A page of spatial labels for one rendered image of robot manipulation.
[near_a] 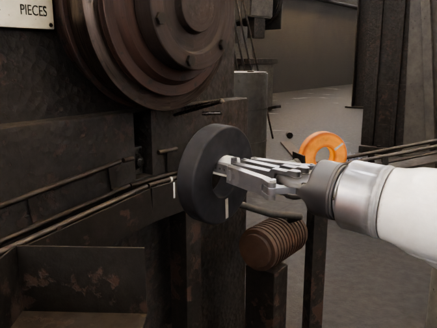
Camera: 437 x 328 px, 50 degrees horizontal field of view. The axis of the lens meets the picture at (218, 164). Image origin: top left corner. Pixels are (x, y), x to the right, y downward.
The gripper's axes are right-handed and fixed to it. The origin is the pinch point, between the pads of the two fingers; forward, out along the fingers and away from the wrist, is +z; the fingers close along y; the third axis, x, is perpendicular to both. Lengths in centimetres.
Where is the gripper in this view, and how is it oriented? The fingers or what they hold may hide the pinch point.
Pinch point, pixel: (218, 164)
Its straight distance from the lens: 71.9
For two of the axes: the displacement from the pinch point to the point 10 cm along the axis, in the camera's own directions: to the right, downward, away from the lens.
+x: 0.4, -9.7, -2.6
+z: -8.0, -1.8, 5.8
